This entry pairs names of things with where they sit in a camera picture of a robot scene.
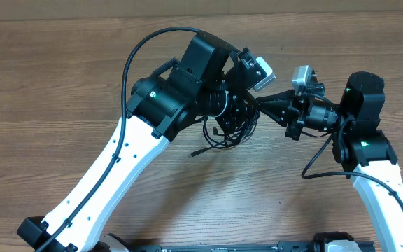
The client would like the black usb cable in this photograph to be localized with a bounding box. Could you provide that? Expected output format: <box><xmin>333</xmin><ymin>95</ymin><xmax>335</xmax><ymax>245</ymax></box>
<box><xmin>190</xmin><ymin>99</ymin><xmax>261</xmax><ymax>158</ymax></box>

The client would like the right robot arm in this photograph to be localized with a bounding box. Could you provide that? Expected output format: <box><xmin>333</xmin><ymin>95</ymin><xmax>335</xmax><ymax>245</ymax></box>
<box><xmin>256</xmin><ymin>68</ymin><xmax>403</xmax><ymax>251</ymax></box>

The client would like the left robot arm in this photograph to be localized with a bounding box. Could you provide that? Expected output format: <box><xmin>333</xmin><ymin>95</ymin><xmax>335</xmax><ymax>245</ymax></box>
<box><xmin>17</xmin><ymin>29</ymin><xmax>274</xmax><ymax>251</ymax></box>

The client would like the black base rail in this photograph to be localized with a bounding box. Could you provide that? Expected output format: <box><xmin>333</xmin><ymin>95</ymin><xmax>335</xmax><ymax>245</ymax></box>
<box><xmin>127</xmin><ymin>241</ymin><xmax>313</xmax><ymax>252</ymax></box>

